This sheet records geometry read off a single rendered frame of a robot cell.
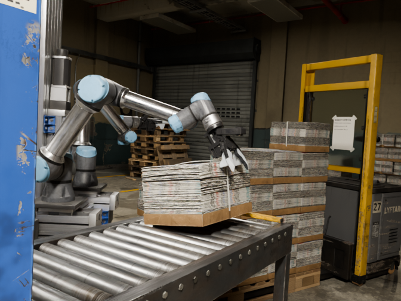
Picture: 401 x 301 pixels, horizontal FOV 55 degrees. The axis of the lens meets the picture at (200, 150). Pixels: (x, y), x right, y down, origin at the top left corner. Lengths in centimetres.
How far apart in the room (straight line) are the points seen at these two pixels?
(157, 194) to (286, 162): 151
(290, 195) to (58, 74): 178
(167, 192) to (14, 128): 108
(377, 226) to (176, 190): 242
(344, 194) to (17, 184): 332
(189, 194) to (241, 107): 860
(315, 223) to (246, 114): 694
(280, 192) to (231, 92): 747
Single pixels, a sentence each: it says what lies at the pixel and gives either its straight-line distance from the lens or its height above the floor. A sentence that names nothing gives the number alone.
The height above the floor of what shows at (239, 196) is 92.
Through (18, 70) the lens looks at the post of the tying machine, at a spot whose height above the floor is 124.
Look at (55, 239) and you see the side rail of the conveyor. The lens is 138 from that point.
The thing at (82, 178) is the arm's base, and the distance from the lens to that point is 237.
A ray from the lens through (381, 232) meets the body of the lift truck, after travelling 368.
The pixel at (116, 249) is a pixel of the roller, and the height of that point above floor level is 80.
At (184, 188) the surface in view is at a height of 97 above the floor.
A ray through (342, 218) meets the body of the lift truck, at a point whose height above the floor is 48.
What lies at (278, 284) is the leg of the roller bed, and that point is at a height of 54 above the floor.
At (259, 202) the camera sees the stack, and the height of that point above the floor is 71.
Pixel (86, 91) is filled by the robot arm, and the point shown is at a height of 132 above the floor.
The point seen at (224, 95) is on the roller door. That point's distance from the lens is 1025.
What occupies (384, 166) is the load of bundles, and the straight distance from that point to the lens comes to 727.
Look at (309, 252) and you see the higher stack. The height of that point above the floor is 28.
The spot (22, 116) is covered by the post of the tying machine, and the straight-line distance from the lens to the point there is 44.
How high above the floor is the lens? 118
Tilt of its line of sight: 3 degrees down
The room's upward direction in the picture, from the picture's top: 3 degrees clockwise
